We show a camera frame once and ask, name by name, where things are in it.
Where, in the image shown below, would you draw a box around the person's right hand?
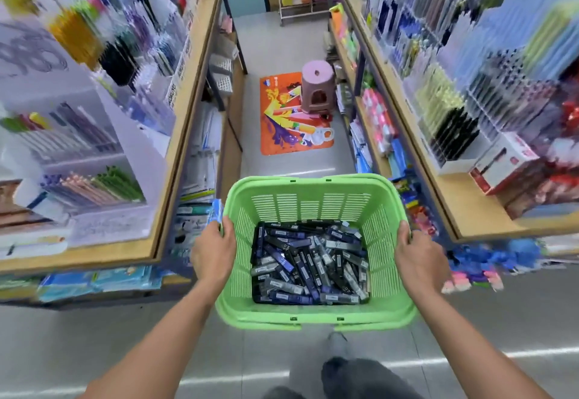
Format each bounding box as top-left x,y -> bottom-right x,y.
394,220 -> 451,298

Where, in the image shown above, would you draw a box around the person's left hand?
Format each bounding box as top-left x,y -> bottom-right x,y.
190,216 -> 237,289

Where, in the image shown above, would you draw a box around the green plastic shopping basket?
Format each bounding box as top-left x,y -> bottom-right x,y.
215,173 -> 418,333

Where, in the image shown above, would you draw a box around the person's right forearm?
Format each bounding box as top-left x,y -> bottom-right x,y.
408,287 -> 555,399

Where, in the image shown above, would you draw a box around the person's left forearm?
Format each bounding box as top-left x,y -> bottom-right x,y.
81,273 -> 229,399

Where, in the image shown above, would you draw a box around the blue packet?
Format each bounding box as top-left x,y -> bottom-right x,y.
209,199 -> 225,235

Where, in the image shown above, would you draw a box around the wooden shelf unit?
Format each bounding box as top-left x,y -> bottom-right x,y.
327,0 -> 579,277
0,0 -> 248,310

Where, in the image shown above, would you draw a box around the pile of dark lead cases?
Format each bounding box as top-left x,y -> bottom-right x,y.
250,220 -> 370,306

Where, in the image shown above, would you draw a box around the heap of blue pink erasers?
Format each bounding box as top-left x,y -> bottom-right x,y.
441,238 -> 544,294

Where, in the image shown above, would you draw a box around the white pen display stand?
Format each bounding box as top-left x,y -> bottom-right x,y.
0,90 -> 169,250

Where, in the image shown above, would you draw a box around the orange patterned floor mat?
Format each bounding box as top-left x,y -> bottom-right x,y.
260,72 -> 336,156

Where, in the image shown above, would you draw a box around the row of pink packets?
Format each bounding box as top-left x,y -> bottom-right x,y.
361,88 -> 400,156

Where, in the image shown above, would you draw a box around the red and white box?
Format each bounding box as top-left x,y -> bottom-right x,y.
469,131 -> 542,196

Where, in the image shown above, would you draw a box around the row of black green pens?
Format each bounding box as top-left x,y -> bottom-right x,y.
414,63 -> 480,165

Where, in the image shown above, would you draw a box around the stack of teal notebooks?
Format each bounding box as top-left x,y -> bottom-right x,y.
36,265 -> 164,303

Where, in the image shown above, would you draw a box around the grey perforated metal holder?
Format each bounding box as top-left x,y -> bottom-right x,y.
208,53 -> 234,76
212,73 -> 234,97

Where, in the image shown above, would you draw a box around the person's grey trousers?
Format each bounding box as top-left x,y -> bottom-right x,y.
262,332 -> 426,399

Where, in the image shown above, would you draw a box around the pink plastic stool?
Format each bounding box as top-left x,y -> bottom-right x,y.
300,60 -> 337,115

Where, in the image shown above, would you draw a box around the wall of hanging pen packets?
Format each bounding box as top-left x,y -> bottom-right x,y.
343,0 -> 579,173
0,0 -> 203,135

